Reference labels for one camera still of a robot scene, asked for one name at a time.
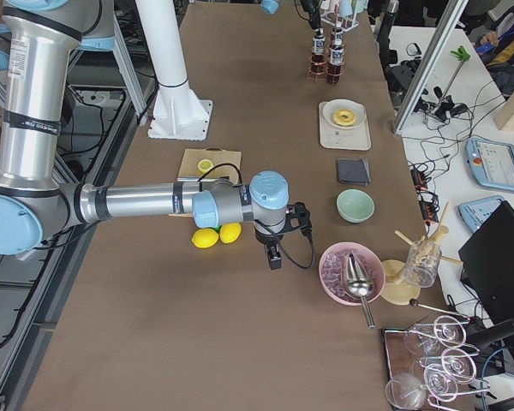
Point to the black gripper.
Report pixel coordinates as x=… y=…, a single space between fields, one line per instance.
x=266 y=239
x=310 y=9

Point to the tea bottle white cap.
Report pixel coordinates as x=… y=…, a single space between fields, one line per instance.
x=319 y=43

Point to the middle tea bottle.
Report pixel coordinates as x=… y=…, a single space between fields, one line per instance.
x=336 y=36

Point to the right tea bottle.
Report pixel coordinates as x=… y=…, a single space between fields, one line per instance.
x=336 y=61

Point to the cream serving tray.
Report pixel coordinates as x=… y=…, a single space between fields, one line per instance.
x=348 y=139

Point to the wine glass rack tray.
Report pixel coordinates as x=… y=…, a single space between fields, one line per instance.
x=430 y=364

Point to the cup rack with cups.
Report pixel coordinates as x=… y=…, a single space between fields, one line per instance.
x=344 y=12

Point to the upper yellow lemon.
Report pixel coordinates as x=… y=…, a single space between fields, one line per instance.
x=230 y=232

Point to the yellow lemon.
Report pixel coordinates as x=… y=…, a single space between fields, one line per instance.
x=230 y=232
x=205 y=238

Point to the lower yellow lemon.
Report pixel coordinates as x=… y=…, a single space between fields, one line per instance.
x=205 y=238

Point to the pink bowl with ice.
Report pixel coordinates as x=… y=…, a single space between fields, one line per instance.
x=331 y=271

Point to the steel ice scoop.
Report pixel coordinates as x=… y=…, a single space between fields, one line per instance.
x=357 y=284

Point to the pale green bowl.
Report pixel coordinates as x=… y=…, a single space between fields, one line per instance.
x=355 y=206

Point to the bamboo cutting board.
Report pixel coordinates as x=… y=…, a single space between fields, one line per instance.
x=189 y=182

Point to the white round plate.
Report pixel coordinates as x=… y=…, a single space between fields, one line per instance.
x=331 y=106

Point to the lemon half slice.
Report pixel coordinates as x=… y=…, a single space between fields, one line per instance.
x=205 y=165

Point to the grey folded cloth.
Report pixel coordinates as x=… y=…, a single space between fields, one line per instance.
x=353 y=171

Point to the wooden stand with base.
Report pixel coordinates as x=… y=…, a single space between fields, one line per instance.
x=396 y=290

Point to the blue teach pendant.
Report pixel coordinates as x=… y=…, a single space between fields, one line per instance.
x=491 y=163
x=474 y=213

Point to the black laptop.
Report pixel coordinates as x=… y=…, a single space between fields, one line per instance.
x=488 y=263

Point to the copper wire bottle rack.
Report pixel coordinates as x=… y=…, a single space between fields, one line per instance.
x=317 y=69

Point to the glazed ring donut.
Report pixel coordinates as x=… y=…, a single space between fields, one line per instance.
x=344 y=117

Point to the aluminium frame post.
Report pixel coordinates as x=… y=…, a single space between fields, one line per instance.
x=442 y=32

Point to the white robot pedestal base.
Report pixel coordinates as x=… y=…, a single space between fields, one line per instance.
x=178 y=113

